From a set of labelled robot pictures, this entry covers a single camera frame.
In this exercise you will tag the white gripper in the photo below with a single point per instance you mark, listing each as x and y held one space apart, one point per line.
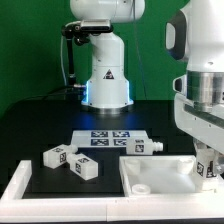
206 128

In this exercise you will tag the white square tabletop part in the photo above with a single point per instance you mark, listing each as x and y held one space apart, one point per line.
145 175

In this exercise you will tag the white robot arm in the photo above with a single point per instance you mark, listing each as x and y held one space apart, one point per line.
194 35

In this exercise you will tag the white marker sheet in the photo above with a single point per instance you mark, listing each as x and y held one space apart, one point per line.
104 138

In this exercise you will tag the white U-shaped fence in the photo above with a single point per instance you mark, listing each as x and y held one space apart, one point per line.
14 208

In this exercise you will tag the black camera on stand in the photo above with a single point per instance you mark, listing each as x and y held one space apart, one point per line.
78 33

